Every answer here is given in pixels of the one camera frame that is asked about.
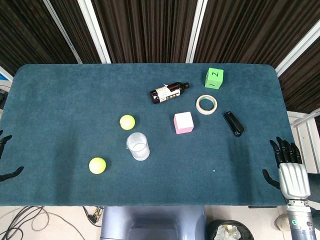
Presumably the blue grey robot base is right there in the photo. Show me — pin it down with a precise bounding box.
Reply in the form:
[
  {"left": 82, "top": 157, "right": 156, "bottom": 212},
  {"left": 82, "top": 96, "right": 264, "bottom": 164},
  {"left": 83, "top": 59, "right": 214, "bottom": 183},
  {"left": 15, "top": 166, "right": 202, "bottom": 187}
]
[{"left": 99, "top": 205, "right": 207, "bottom": 240}]

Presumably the grey floor cable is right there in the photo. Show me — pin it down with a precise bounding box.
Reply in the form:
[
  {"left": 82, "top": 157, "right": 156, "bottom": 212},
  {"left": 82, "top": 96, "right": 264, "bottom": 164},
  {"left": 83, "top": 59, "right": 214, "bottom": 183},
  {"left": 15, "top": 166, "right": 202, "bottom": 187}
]
[{"left": 0, "top": 206, "right": 86, "bottom": 240}]

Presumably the dark electronic device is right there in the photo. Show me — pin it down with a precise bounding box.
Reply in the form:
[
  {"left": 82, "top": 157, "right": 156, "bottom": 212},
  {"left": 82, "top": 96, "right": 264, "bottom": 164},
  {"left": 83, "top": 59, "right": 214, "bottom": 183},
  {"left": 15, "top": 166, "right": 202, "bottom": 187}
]
[{"left": 0, "top": 84, "right": 11, "bottom": 111}]

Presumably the green numbered foam cube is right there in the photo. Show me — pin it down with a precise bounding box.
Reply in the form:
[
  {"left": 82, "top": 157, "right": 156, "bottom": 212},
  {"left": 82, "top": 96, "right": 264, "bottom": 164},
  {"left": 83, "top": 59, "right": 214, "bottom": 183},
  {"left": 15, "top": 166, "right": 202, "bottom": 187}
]
[{"left": 204, "top": 67, "right": 225, "bottom": 89}]

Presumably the beige masking tape roll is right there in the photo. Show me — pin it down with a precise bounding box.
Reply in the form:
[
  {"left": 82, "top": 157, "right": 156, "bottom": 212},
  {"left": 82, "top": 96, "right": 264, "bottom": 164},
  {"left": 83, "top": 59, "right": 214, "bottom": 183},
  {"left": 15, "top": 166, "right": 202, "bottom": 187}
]
[{"left": 195, "top": 94, "right": 219, "bottom": 116}]

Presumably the dark brown pleated curtain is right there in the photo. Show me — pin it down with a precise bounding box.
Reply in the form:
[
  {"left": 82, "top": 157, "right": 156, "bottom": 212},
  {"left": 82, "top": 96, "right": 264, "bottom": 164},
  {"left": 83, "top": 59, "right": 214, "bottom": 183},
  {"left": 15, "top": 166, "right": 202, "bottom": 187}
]
[{"left": 0, "top": 0, "right": 320, "bottom": 115}]

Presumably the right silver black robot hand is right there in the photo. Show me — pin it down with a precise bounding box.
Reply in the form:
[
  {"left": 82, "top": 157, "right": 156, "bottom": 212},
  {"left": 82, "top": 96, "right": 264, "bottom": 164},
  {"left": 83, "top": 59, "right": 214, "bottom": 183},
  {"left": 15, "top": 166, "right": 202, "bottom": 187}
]
[{"left": 262, "top": 136, "right": 312, "bottom": 201}]

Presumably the pink white foam cube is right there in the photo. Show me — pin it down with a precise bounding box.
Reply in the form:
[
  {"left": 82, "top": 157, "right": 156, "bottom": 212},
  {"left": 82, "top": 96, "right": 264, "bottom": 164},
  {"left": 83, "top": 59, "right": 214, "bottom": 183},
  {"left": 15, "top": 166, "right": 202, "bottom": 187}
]
[{"left": 173, "top": 111, "right": 195, "bottom": 135}]

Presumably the black power plug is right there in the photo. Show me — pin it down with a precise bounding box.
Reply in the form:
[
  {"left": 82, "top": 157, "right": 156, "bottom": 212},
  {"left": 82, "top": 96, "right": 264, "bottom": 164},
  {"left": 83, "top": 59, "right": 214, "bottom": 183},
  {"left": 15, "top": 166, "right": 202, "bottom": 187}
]
[{"left": 82, "top": 206, "right": 105, "bottom": 227}]

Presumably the white metal rack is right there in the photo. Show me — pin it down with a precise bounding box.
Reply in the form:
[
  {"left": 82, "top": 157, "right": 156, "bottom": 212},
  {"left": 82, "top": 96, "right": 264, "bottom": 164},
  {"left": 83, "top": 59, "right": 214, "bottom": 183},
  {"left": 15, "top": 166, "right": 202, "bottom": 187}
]
[{"left": 286, "top": 107, "right": 320, "bottom": 175}]

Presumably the blue white sign board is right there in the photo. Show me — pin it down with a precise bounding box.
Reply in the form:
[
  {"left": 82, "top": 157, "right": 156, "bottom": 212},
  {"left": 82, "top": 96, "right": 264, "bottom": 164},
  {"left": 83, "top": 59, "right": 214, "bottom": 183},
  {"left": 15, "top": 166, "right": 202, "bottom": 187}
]
[{"left": 0, "top": 65, "right": 14, "bottom": 83}]

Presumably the brown glass bottle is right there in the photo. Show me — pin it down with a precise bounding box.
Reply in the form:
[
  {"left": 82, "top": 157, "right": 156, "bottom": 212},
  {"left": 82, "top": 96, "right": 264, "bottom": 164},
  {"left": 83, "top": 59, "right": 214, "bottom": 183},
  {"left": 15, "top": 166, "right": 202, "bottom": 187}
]
[{"left": 149, "top": 81, "right": 191, "bottom": 105}]

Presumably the black stapler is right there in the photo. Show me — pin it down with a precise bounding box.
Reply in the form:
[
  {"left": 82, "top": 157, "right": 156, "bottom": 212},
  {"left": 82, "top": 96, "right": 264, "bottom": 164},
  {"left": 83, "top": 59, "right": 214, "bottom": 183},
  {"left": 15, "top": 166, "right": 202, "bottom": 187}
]
[{"left": 223, "top": 111, "right": 245, "bottom": 138}]

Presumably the crumpled white paper trash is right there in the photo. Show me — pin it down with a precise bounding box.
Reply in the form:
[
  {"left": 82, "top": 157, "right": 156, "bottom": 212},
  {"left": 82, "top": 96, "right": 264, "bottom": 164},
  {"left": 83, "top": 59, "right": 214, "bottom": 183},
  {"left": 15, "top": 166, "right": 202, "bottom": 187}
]
[{"left": 214, "top": 224, "right": 241, "bottom": 240}]

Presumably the grey frame post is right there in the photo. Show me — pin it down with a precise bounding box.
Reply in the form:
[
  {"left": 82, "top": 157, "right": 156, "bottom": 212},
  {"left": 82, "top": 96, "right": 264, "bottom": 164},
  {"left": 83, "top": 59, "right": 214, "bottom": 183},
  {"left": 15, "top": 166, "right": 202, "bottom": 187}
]
[{"left": 42, "top": 0, "right": 83, "bottom": 65}]

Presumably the white frame post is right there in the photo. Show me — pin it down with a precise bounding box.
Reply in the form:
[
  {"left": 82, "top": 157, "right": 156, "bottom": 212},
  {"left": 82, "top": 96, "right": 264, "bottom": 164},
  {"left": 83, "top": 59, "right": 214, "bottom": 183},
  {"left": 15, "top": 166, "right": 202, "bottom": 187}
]
[
  {"left": 186, "top": 0, "right": 209, "bottom": 64},
  {"left": 274, "top": 23, "right": 320, "bottom": 77},
  {"left": 77, "top": 0, "right": 112, "bottom": 64}
]

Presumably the yellow ball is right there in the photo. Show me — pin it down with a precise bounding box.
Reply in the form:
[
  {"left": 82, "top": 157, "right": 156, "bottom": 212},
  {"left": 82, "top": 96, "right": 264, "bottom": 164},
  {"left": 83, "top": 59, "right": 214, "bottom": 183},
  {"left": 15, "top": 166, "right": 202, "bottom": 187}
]
[
  {"left": 88, "top": 156, "right": 107, "bottom": 175},
  {"left": 119, "top": 114, "right": 136, "bottom": 131}
]

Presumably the blue velvet table cloth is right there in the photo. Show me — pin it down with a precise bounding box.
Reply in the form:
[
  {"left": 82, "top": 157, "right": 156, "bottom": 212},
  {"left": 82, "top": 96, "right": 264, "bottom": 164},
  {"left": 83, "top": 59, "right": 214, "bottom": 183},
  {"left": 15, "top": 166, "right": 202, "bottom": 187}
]
[{"left": 0, "top": 63, "right": 295, "bottom": 207}]

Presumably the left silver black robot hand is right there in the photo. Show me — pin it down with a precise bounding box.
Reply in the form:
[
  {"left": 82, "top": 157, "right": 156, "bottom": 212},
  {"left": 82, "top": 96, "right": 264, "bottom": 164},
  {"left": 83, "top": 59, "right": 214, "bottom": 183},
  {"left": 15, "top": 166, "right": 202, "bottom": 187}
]
[{"left": 0, "top": 129, "right": 25, "bottom": 183}]

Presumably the black trash bin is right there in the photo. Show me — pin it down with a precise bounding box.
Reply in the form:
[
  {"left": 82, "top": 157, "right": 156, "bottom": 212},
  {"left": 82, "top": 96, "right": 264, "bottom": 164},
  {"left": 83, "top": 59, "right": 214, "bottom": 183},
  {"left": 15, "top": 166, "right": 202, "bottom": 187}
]
[{"left": 206, "top": 219, "right": 255, "bottom": 240}]

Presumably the clear plastic cup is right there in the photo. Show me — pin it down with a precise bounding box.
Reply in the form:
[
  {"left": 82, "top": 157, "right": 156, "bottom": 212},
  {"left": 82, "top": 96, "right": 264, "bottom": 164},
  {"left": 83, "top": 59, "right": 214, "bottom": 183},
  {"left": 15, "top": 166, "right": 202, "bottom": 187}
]
[{"left": 125, "top": 131, "right": 151, "bottom": 162}]

